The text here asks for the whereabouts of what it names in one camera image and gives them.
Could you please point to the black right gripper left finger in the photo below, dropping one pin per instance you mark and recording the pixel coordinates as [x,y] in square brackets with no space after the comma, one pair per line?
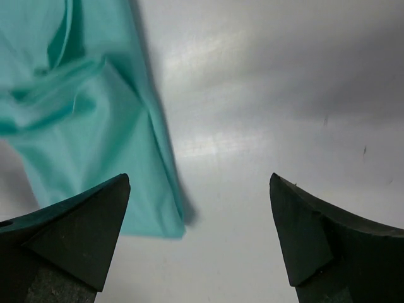
[62,253]

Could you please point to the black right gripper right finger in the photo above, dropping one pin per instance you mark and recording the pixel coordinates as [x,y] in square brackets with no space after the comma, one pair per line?
[332,255]

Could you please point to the teal t shirt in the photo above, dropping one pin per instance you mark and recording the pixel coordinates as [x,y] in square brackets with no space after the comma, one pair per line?
[78,106]

